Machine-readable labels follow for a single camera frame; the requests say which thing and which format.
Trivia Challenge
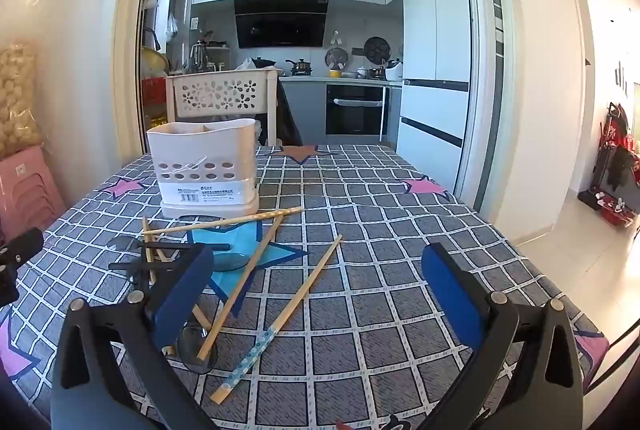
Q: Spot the hanging round black pan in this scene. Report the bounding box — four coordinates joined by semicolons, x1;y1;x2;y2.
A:
363;36;394;62

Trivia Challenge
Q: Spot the white perforated utensil holder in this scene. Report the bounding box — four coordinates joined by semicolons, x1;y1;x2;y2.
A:
146;120;262;219

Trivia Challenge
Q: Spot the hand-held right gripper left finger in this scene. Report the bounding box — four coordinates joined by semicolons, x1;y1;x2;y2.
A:
50;242;221;430

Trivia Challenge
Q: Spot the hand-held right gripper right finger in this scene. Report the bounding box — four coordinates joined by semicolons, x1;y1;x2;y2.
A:
420;242;586;430

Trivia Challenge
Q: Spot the bag of pale puffed snacks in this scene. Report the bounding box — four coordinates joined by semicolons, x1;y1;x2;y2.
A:
0;41;44;159

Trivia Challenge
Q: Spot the white flower-cutout plastic chair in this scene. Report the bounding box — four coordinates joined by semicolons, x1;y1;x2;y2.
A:
165;67;279;147

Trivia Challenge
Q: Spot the white refrigerator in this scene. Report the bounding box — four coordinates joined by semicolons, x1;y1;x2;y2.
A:
396;0;474;192

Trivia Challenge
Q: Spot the black range hood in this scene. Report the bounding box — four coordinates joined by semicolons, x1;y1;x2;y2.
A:
233;0;330;50

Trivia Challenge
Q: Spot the black plastic spoon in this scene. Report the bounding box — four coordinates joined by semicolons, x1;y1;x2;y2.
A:
107;235;232;256
177;324;219;372
108;250;252;273

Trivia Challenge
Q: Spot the wooden chopstick blue patterned end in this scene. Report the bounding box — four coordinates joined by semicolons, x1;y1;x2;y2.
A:
210;235;343;405

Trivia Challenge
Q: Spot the red festive decorations pile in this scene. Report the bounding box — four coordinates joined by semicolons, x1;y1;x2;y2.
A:
578;102;640;227

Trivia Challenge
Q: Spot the black built-in oven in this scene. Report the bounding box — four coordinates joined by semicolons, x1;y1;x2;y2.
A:
325;82;390;136

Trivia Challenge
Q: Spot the grey checked star tablecloth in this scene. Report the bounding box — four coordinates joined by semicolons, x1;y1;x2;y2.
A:
0;144;610;430

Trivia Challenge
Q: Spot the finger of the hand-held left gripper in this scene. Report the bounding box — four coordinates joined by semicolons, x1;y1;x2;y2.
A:
0;227;45;267

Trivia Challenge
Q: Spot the stack of pink stools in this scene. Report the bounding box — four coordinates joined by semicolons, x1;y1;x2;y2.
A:
0;145;67;238

